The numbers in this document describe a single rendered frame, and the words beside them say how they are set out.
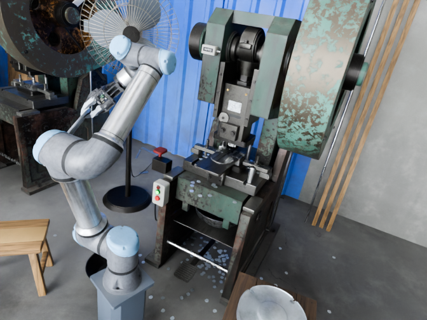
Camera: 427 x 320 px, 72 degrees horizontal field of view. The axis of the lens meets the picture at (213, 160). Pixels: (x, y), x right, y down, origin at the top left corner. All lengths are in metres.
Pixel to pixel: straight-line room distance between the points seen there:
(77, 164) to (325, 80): 0.81
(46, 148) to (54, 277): 1.17
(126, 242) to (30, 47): 1.46
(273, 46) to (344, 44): 0.40
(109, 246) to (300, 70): 0.91
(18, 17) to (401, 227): 3.17
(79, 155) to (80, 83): 1.90
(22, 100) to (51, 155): 1.77
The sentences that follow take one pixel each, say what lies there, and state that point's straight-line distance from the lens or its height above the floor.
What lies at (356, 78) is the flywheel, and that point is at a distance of 1.40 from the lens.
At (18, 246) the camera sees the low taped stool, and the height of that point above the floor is 0.33.
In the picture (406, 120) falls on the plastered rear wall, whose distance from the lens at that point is 2.69.
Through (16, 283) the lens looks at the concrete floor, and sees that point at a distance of 2.04.
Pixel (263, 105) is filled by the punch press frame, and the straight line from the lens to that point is 1.42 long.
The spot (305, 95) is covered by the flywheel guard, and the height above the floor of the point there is 1.26.
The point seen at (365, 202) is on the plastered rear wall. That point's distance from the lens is 2.92.
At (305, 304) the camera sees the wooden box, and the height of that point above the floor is 0.35.
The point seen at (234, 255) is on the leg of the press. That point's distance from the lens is 1.62.
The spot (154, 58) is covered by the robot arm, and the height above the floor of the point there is 1.31.
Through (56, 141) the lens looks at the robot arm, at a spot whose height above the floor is 1.07.
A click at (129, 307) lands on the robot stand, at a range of 1.35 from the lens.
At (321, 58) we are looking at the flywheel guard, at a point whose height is 1.39.
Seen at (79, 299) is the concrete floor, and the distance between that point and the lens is 1.88.
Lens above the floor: 1.45
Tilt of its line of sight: 25 degrees down
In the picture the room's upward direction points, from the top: 9 degrees clockwise
